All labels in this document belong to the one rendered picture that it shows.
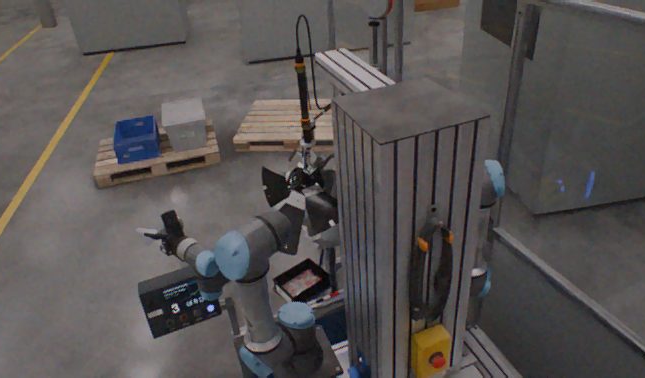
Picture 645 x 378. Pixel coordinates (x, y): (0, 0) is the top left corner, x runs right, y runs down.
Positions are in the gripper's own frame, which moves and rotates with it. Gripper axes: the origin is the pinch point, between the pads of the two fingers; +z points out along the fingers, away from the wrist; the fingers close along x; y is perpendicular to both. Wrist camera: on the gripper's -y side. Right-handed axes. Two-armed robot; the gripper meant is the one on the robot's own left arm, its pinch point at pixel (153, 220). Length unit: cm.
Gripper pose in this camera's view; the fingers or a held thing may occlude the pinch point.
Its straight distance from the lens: 186.9
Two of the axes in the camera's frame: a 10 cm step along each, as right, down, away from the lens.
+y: -0.2, 8.9, 4.6
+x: 6.9, -3.3, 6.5
